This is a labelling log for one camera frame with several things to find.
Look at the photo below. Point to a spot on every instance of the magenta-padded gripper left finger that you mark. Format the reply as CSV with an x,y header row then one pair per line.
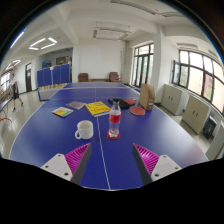
x,y
77,156

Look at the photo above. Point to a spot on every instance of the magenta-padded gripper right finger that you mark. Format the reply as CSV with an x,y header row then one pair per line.
x,y
146,158

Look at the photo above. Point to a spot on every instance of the clear bottle with red label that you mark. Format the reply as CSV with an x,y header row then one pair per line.
x,y
115,118

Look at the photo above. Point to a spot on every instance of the white mug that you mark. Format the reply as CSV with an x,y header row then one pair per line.
x,y
86,130

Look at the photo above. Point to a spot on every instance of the small yellow and blue book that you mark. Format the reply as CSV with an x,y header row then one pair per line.
x,y
62,112

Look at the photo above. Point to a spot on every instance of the red table tennis paddle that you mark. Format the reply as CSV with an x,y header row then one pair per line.
x,y
137,110
130,101

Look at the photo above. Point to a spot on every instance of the grey book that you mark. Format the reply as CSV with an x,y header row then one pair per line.
x,y
76,105

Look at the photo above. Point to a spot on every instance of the black paddle case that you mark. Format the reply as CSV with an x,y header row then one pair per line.
x,y
124,104

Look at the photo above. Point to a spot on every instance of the brown cardboard box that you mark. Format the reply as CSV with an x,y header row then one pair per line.
x,y
146,96

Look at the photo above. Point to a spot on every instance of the beige cabinet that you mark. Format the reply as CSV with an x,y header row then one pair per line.
x,y
196,114
171,99

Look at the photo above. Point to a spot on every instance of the black bin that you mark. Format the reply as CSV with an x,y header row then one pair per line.
x,y
210,128

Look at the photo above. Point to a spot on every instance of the brown armchair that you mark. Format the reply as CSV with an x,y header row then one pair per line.
x,y
83,77
114,77

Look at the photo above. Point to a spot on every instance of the blue partition panels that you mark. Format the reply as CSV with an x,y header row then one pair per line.
x,y
53,76

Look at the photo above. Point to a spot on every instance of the blue table with red legs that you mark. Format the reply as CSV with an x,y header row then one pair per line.
x,y
4,106

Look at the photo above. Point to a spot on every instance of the person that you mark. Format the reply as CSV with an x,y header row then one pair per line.
x,y
15,91

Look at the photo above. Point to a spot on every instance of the dark door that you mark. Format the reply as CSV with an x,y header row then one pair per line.
x,y
28,78

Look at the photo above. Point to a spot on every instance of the tall narrow window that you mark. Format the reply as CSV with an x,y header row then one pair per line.
x,y
143,65

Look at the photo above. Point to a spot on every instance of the wide multi-pane window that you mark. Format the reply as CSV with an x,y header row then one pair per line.
x,y
200,78

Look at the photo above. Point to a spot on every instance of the ceiling lights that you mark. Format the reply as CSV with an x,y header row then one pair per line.
x,y
40,42

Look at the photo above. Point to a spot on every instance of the framed wall picture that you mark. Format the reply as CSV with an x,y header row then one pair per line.
x,y
62,60

